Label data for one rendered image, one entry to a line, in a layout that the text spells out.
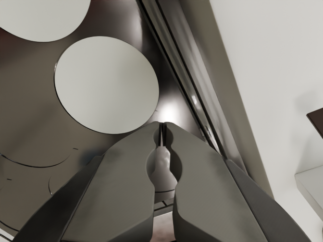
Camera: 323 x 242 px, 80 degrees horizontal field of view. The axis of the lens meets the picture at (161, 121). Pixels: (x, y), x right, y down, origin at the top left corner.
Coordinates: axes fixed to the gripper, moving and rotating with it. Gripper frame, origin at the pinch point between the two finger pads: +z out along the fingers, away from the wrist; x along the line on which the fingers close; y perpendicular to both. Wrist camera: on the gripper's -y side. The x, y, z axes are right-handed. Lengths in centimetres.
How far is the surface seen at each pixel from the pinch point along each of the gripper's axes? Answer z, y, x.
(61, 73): 7.3, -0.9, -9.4
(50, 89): 7.3, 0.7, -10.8
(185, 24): 15.3, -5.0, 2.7
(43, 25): 7.3, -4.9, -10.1
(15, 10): 7.3, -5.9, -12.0
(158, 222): 9.3, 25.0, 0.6
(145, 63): 7.3, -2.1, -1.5
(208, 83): 15.3, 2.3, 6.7
